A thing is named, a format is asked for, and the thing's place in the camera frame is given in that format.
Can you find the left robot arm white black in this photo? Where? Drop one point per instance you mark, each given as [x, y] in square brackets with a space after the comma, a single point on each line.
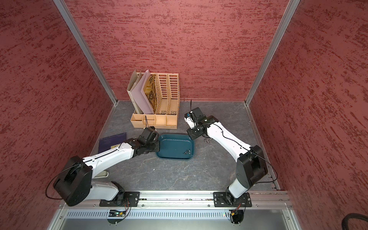
[76, 182]

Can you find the beige roll under arm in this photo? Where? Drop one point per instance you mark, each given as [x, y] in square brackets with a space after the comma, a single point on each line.
[102, 174]

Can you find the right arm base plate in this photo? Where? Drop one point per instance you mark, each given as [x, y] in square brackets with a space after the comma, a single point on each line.
[225, 199]

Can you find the beige plastic file organizer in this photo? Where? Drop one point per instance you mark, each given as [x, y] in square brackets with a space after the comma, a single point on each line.
[168, 104]

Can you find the patterned gold black booklet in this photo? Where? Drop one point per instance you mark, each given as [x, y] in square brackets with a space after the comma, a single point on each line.
[150, 91]

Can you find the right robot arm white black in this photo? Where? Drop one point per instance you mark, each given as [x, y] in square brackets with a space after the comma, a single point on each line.
[251, 164]

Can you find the aluminium front rail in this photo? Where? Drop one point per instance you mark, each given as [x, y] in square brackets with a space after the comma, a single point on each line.
[169, 199]

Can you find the teal plastic storage tray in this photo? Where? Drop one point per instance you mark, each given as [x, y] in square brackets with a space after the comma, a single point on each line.
[174, 146]

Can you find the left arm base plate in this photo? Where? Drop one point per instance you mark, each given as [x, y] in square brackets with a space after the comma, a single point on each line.
[127, 199]

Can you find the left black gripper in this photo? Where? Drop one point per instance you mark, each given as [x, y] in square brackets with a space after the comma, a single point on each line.
[157, 147]

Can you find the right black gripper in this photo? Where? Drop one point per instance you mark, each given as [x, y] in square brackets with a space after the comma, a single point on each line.
[191, 134]

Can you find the brown cardboard folder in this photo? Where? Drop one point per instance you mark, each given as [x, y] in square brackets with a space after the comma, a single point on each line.
[134, 80]

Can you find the pink paper folder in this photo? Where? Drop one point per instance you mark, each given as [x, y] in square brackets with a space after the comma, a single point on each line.
[139, 95]

